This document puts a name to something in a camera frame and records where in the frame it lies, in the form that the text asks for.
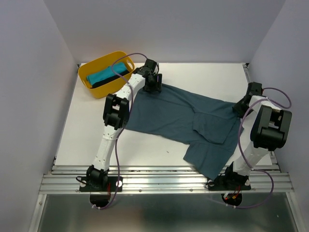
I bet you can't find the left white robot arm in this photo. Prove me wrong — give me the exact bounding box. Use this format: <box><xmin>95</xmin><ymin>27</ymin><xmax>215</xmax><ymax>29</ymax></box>
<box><xmin>86</xmin><ymin>59</ymin><xmax>162</xmax><ymax>190</ymax></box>

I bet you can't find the aluminium rail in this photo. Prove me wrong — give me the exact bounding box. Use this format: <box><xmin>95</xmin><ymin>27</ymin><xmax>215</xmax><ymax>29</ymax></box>
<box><xmin>243</xmin><ymin>62</ymin><xmax>281</xmax><ymax>170</ymax></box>
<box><xmin>39</xmin><ymin>166</ymin><xmax>294</xmax><ymax>194</ymax></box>

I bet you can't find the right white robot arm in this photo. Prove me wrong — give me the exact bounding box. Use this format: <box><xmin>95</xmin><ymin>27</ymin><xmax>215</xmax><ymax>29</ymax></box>
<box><xmin>222</xmin><ymin>82</ymin><xmax>292</xmax><ymax>189</ymax></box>

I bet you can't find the dark blue-grey t shirt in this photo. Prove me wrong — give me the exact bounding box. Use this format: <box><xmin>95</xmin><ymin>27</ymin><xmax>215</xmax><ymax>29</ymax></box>
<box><xmin>126</xmin><ymin>84</ymin><xmax>240</xmax><ymax>180</ymax></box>

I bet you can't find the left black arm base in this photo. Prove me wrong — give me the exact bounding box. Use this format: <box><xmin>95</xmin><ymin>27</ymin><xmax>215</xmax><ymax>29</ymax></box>
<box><xmin>75</xmin><ymin>165</ymin><xmax>123</xmax><ymax>193</ymax></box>

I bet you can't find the yellow plastic basket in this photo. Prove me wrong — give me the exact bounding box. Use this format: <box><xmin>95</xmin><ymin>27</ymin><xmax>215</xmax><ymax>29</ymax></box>
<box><xmin>78</xmin><ymin>51</ymin><xmax>135</xmax><ymax>99</ymax></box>

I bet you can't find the rolled teal t shirt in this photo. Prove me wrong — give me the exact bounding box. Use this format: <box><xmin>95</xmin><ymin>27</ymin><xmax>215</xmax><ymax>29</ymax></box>
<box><xmin>86</xmin><ymin>62</ymin><xmax>128</xmax><ymax>86</ymax></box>

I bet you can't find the aluminium front rail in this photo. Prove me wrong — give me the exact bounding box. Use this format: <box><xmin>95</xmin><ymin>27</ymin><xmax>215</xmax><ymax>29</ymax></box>
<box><xmin>39</xmin><ymin>166</ymin><xmax>294</xmax><ymax>194</ymax></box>

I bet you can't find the rolled black t shirt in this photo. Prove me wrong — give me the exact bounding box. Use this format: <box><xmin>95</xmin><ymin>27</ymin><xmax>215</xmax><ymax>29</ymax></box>
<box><xmin>87</xmin><ymin>69</ymin><xmax>120</xmax><ymax>88</ymax></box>

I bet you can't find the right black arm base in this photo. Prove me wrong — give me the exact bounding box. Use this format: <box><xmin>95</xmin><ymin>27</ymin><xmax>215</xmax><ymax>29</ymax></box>
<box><xmin>205</xmin><ymin>164</ymin><xmax>251</xmax><ymax>191</ymax></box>

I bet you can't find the aluminium right side rail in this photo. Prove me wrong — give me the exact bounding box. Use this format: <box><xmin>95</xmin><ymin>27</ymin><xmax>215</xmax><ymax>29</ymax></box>
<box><xmin>243</xmin><ymin>62</ymin><xmax>281</xmax><ymax>170</ymax></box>

